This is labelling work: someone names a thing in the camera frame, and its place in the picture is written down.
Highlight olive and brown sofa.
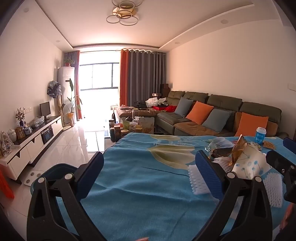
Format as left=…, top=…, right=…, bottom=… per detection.
left=114, top=90, right=289, bottom=140

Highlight white clothes pile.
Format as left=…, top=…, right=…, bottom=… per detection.
left=146, top=97, right=167, bottom=108

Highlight gold ring ceiling lamp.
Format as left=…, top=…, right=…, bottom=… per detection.
left=106, top=0, right=142, bottom=26

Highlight white foam fruit net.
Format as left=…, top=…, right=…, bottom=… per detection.
left=262, top=173, right=284, bottom=208
left=187, top=164, right=210, bottom=195

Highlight orange cushion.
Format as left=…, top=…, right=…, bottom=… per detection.
left=235, top=112, right=269, bottom=138
left=186, top=101, right=214, bottom=126

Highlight clear plastic bag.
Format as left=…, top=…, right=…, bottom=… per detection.
left=30, top=116, right=45, bottom=128

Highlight dark teal trash bin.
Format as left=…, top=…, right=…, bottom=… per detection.
left=30, top=163, right=80, bottom=204

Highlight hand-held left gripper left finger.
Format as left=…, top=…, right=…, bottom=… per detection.
left=26, top=151, right=109, bottom=241

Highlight wooden picture frame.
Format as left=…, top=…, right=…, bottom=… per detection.
left=15, top=126, right=26, bottom=139

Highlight white bathroom scale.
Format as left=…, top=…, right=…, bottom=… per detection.
left=23, top=171, right=47, bottom=186

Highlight large window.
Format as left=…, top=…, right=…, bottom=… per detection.
left=79, top=51, right=122, bottom=116

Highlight orange plastic bag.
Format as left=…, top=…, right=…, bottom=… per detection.
left=0, top=166, right=15, bottom=200

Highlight tall leafy plant yellow pot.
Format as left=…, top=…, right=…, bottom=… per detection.
left=62, top=78, right=83, bottom=127

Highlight white standing air conditioner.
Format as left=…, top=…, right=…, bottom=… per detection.
left=58, top=67, right=76, bottom=127

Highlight crushed dotted paper cup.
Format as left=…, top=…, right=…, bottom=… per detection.
left=231, top=145, right=273, bottom=179

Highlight gold and silver foil bag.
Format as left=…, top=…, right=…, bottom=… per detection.
left=228, top=136, right=249, bottom=166

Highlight orange and grey curtain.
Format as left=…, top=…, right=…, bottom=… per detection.
left=120, top=49, right=166, bottom=107
left=65, top=50, right=83, bottom=120

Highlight dark brown boxes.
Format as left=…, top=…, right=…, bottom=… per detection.
left=160, top=83, right=173, bottom=97

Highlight group of jars and packets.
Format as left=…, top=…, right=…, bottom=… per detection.
left=109, top=115, right=155, bottom=142

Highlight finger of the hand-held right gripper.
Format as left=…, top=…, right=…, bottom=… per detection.
left=265, top=150, right=296, bottom=177
left=283, top=137, right=296, bottom=151

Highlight black monitor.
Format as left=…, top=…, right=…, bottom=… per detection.
left=39, top=101, right=51, bottom=121

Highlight red cloth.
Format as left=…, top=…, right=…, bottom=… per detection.
left=153, top=105, right=178, bottom=113

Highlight cloth-covered standing fan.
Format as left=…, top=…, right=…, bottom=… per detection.
left=47, top=80, right=63, bottom=130

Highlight white TV cabinet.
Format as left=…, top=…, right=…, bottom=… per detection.
left=0, top=115, right=63, bottom=181

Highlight grey-blue cushion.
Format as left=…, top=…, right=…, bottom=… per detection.
left=174, top=97, right=194, bottom=117
left=202, top=108, right=232, bottom=133

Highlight blue floral blanket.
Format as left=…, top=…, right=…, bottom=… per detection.
left=55, top=133, right=296, bottom=241

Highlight plant in blue vase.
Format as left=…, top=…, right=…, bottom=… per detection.
left=15, top=107, right=26, bottom=127

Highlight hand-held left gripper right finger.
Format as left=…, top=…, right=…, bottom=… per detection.
left=195, top=150, right=273, bottom=241

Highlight black glass-front appliance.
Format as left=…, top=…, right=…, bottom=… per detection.
left=40, top=127, right=54, bottom=145

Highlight wrapped ship model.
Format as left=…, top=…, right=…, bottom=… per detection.
left=0, top=131, right=15, bottom=158

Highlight blue and white cup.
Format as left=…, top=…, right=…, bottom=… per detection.
left=255, top=127, right=267, bottom=146

